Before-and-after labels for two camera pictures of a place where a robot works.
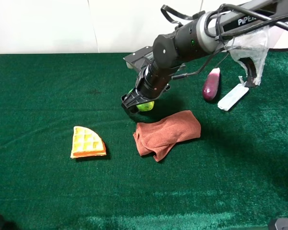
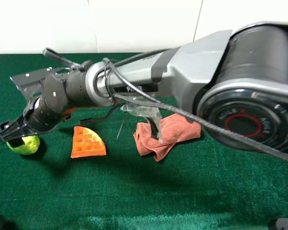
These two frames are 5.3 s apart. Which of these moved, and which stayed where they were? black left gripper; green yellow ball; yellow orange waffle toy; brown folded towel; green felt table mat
Moved: black left gripper; green yellow ball
Stayed: yellow orange waffle toy; brown folded towel; green felt table mat
